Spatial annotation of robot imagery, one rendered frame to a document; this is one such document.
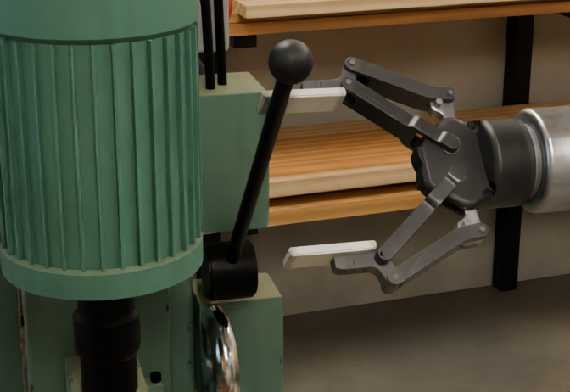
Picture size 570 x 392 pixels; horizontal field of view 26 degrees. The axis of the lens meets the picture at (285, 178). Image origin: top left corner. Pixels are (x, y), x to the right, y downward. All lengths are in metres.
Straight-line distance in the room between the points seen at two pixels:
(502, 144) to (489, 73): 2.86
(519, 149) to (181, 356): 0.50
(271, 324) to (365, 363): 2.25
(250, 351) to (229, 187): 0.18
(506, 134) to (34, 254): 0.40
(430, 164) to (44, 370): 0.45
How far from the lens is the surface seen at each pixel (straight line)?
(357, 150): 3.33
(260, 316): 1.32
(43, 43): 0.97
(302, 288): 3.83
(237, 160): 1.27
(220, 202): 1.29
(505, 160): 1.01
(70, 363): 1.22
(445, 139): 1.02
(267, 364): 1.35
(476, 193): 1.02
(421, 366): 3.56
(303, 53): 0.94
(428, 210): 1.00
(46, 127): 0.99
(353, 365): 3.56
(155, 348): 1.24
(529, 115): 1.05
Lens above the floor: 1.61
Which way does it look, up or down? 18 degrees down
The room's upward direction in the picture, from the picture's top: straight up
